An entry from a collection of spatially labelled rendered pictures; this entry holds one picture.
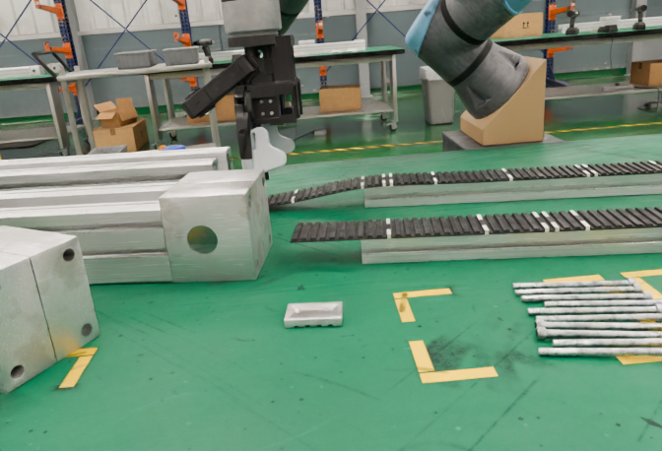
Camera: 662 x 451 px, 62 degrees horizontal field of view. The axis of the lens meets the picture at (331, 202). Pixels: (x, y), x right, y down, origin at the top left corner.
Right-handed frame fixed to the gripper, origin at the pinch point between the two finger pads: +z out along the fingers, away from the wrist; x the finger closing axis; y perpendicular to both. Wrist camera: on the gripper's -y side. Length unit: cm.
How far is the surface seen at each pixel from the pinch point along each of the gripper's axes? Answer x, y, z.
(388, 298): -29.0, 17.9, 4.3
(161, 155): 2.5, -14.4, -4.2
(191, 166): -4.9, -7.5, -3.8
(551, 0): 741, 263, -31
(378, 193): -2.0, 17.4, 2.2
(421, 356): -38.5, 20.1, 4.3
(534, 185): -2.1, 38.4, 2.3
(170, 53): 268, -106, -12
